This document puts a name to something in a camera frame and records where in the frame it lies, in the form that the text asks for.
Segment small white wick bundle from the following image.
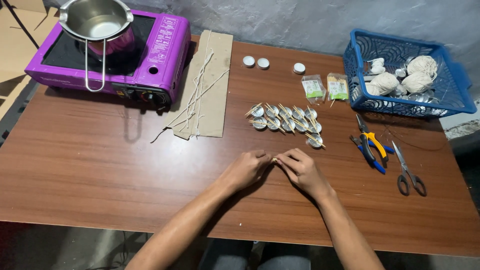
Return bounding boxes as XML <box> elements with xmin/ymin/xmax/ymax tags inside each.
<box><xmin>369</xmin><ymin>57</ymin><xmax>386</xmax><ymax>75</ymax></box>

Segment person's left hand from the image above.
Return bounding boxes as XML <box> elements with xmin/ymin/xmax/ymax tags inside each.
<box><xmin>223</xmin><ymin>149</ymin><xmax>273</xmax><ymax>192</ymax></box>

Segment brown cardboard sheet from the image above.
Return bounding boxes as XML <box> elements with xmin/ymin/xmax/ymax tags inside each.
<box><xmin>163</xmin><ymin>30</ymin><xmax>234</xmax><ymax>140</ymax></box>

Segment person's grey trousers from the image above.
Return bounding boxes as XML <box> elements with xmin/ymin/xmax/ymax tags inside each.
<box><xmin>198</xmin><ymin>239</ymin><xmax>312</xmax><ymax>270</ymax></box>

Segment clear toothpick packet green label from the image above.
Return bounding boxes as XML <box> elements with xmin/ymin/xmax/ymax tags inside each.
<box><xmin>327</xmin><ymin>73</ymin><xmax>350</xmax><ymax>103</ymax></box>
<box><xmin>301</xmin><ymin>74</ymin><xmax>327</xmax><ymax>105</ymax></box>

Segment person's right hand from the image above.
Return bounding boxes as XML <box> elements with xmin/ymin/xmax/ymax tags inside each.
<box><xmin>275</xmin><ymin>148</ymin><xmax>335</xmax><ymax>202</ymax></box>

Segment cluster of metal tealight cups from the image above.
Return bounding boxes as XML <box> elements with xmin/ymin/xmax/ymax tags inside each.
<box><xmin>250</xmin><ymin>104</ymin><xmax>324</xmax><ymax>149</ymax></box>

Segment blue handled pliers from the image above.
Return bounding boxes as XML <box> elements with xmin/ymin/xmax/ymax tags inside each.
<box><xmin>349</xmin><ymin>134</ymin><xmax>395</xmax><ymax>175</ymax></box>

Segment yellow handled pliers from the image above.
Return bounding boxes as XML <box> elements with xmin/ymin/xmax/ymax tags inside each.
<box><xmin>355</xmin><ymin>113</ymin><xmax>389</xmax><ymax>163</ymax></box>

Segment wooden toothpicks across cups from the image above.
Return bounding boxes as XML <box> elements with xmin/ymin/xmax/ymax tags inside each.
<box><xmin>245</xmin><ymin>102</ymin><xmax>326</xmax><ymax>149</ymax></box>

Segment purple portable gas stove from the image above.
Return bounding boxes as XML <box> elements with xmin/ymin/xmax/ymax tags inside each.
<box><xmin>25</xmin><ymin>9</ymin><xmax>192</xmax><ymax>108</ymax></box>

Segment grey handled scissors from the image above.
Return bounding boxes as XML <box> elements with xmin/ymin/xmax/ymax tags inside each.
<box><xmin>391</xmin><ymin>140</ymin><xmax>428</xmax><ymax>197</ymax></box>

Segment blue plastic basket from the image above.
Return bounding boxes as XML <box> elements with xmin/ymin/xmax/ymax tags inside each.
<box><xmin>343</xmin><ymin>28</ymin><xmax>478</xmax><ymax>119</ymax></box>

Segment bundle of white wick strings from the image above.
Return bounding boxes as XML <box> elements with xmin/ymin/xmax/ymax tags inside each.
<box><xmin>151</xmin><ymin>31</ymin><xmax>230</xmax><ymax>144</ymax></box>

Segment stainless steel melting pot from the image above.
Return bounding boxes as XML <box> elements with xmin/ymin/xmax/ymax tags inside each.
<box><xmin>59</xmin><ymin>0</ymin><xmax>135</xmax><ymax>93</ymax></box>

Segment stack of flat cardboard boxes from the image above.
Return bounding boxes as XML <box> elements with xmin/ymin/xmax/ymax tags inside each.
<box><xmin>0</xmin><ymin>0</ymin><xmax>61</xmax><ymax>121</ymax></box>

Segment ball of white cotton string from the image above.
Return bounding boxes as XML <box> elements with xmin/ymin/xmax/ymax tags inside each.
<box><xmin>401</xmin><ymin>71</ymin><xmax>434</xmax><ymax>94</ymax></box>
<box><xmin>406</xmin><ymin>55</ymin><xmax>439</xmax><ymax>76</ymax></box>
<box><xmin>365</xmin><ymin>72</ymin><xmax>400</xmax><ymax>96</ymax></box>

